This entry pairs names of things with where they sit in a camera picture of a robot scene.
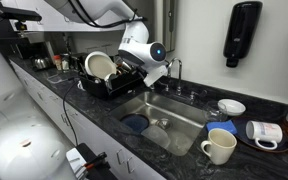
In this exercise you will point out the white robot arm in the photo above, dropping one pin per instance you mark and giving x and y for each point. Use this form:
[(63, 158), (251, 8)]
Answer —
[(134, 47)]

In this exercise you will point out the sink drain strainer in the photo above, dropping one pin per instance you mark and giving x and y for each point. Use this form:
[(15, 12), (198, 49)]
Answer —
[(164, 123)]

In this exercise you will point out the stainless steel sink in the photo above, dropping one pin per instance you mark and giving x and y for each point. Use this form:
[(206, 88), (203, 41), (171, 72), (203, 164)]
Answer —
[(187, 121)]

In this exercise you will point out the black dish rack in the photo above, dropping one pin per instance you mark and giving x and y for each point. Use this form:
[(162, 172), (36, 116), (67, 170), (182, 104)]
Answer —
[(112, 85)]

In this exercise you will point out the clear plastic lid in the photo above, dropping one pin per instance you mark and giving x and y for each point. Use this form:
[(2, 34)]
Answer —
[(157, 135)]

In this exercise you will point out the cream large plate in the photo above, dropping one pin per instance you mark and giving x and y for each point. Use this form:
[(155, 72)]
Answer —
[(99, 64)]

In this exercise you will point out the clear glass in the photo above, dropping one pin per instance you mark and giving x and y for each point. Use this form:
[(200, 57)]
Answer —
[(215, 111)]

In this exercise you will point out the paper towel dispenser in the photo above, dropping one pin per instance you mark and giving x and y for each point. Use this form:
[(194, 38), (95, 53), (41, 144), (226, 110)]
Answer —
[(165, 12)]

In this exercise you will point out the black orange tool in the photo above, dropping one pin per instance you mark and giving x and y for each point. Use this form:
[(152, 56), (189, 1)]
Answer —
[(98, 160)]

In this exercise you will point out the small white bowl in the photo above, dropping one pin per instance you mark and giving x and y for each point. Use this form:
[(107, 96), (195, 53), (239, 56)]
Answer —
[(231, 107)]

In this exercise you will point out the blue sponge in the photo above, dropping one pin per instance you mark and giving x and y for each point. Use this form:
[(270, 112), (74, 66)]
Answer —
[(225, 125)]

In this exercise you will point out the red lid spice jar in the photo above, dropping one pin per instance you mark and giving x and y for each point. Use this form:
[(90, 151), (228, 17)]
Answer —
[(58, 62)]

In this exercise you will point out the cream mug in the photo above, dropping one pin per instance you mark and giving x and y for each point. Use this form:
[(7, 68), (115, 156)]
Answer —
[(219, 146)]

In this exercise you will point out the white box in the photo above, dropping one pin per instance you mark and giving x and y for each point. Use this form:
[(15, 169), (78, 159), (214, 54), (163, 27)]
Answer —
[(77, 163)]

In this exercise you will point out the dark blue saucer plate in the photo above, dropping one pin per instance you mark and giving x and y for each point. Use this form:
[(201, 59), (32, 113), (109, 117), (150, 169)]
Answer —
[(240, 124)]

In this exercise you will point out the steel kettle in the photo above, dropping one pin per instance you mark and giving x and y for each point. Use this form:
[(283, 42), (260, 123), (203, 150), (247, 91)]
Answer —
[(42, 63)]

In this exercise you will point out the black soap dispenser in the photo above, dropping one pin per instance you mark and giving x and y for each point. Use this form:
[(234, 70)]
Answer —
[(242, 26)]

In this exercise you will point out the white printed mug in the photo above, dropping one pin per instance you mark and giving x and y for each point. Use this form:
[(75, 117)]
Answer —
[(265, 135)]

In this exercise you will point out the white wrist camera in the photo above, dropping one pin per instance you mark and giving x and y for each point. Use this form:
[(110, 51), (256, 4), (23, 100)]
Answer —
[(154, 75)]

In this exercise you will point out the black camera on stand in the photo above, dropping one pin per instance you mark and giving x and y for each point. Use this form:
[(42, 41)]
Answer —
[(20, 16)]

